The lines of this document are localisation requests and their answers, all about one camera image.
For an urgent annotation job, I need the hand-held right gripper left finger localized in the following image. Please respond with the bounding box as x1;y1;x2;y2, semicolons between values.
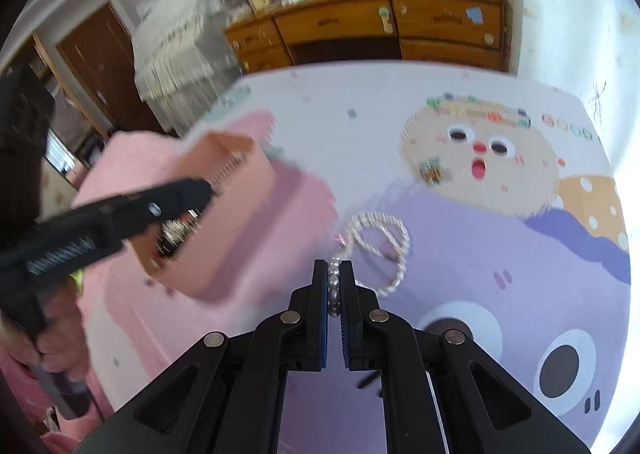
75;259;329;454

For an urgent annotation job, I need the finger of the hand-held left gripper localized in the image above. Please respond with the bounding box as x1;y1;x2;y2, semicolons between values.
97;177;217;241

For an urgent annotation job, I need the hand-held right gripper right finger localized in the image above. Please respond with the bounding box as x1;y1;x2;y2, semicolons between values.
341;260;592;454

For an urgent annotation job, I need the gold leaf necklace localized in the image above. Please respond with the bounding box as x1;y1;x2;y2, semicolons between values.
156;213;202;261

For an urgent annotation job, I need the pink plastic box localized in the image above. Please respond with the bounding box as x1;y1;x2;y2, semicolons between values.
127;131;277;306

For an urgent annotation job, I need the pearl necklace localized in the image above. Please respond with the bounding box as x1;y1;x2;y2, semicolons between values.
326;211;412;321

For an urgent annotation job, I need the person's left hand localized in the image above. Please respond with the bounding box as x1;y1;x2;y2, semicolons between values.
0;284;90;382

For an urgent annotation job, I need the pink blanket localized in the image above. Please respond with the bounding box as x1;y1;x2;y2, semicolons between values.
71;131;202;215

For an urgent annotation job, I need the white lace covered cabinet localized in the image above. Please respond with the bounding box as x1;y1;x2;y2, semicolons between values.
132;0;252;136

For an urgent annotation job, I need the brown wooden door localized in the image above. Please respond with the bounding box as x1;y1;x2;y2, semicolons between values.
54;1;167;136

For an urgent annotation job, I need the small gold brooch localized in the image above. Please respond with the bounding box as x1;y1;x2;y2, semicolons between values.
419;158;445;185

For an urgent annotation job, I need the wooden desk with drawers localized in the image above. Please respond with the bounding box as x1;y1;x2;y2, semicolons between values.
222;0;509;76

